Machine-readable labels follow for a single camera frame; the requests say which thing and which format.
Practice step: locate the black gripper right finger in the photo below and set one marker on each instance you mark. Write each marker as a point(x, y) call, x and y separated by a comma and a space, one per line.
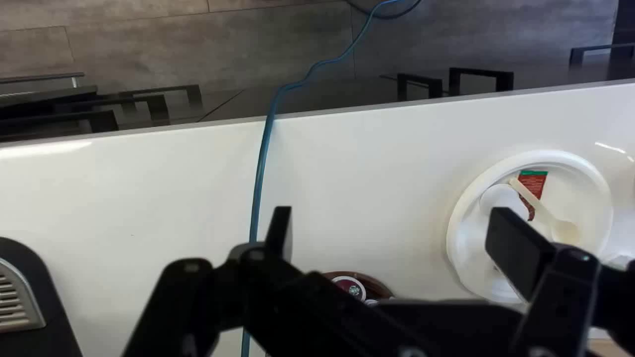
point(519, 247)

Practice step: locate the black Keurig coffee machine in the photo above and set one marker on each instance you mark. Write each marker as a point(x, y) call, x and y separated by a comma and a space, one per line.
point(33, 309)

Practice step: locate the white plastic spoon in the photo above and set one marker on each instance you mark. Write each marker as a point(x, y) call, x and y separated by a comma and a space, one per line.
point(552, 218)

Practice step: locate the white round plate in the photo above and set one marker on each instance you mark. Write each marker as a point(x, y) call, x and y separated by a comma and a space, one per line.
point(582, 198)

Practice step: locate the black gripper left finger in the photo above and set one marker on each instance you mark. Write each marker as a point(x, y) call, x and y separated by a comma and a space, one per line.
point(281, 230)

